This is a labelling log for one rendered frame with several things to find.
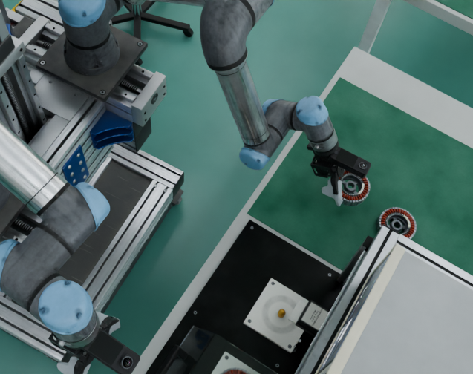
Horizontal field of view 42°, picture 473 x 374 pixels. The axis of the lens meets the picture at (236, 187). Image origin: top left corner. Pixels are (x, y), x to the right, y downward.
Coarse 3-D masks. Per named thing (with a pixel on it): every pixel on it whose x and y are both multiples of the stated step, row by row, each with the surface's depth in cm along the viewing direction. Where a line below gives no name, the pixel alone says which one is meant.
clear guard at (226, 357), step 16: (192, 336) 141; (208, 336) 138; (192, 352) 137; (208, 352) 135; (224, 352) 135; (240, 352) 136; (176, 368) 136; (192, 368) 133; (208, 368) 134; (224, 368) 134; (240, 368) 134; (256, 368) 135
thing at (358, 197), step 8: (344, 176) 182; (352, 176) 183; (344, 184) 183; (352, 184) 183; (360, 184) 183; (368, 184) 182; (344, 192) 180; (352, 192) 182; (360, 192) 180; (368, 192) 181; (344, 200) 179; (352, 200) 180; (360, 200) 179
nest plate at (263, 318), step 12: (276, 288) 172; (264, 300) 171; (276, 300) 171; (288, 300) 171; (252, 312) 169; (264, 312) 169; (276, 312) 169; (288, 312) 170; (252, 324) 167; (264, 324) 168; (276, 324) 168; (288, 324) 168; (264, 336) 167; (276, 336) 166; (288, 336) 167; (300, 336) 167; (288, 348) 165
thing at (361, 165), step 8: (336, 152) 171; (344, 152) 171; (328, 160) 172; (336, 160) 170; (344, 160) 170; (352, 160) 170; (360, 160) 171; (344, 168) 171; (352, 168) 169; (360, 168) 169; (368, 168) 170; (360, 176) 170
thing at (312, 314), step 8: (296, 304) 161; (304, 304) 161; (312, 304) 157; (296, 312) 160; (304, 312) 156; (312, 312) 156; (320, 312) 156; (296, 320) 159; (304, 320) 155; (312, 320) 155; (320, 320) 155; (304, 328) 156; (312, 328) 154
